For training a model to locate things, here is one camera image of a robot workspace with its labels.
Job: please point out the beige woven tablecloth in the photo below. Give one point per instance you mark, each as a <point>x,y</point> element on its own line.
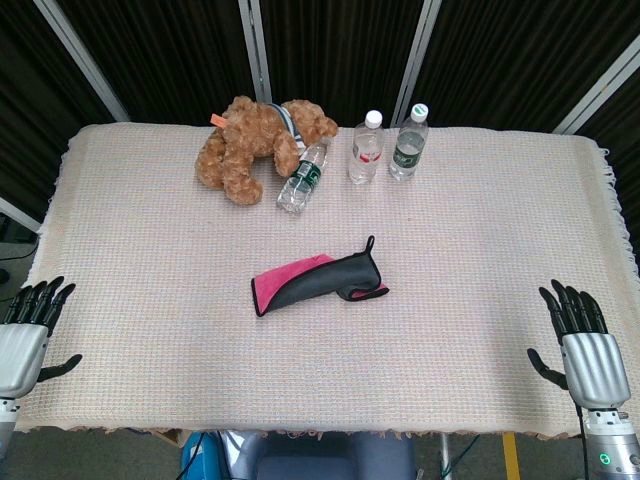
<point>150,250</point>

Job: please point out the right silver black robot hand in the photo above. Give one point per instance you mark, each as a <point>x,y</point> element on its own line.
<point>595,370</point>

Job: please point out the clear water bottle red label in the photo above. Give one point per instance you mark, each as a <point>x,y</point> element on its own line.
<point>365,155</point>

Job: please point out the white metal partition post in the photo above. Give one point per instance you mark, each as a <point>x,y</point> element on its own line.
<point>255,50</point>
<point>20,215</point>
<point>417,50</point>
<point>600,95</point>
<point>80,50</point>

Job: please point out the pink and grey towel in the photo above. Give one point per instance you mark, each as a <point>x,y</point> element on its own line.
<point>310,290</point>

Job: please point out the bright blue plastic object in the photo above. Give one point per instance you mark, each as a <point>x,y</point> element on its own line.
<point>195,457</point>

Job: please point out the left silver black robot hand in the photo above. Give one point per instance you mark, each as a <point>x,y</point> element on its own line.
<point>20,355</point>

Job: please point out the grey-blue robot torso base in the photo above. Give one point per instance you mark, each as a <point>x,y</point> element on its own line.
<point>325,460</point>

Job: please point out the clear water bottle green label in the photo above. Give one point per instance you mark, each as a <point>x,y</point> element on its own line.
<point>300,180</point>
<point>407,150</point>

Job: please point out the silver metal table leg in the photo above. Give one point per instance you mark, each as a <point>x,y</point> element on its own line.
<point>445,455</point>

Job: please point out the brown teddy bear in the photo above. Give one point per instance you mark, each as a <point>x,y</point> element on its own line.
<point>245,150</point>

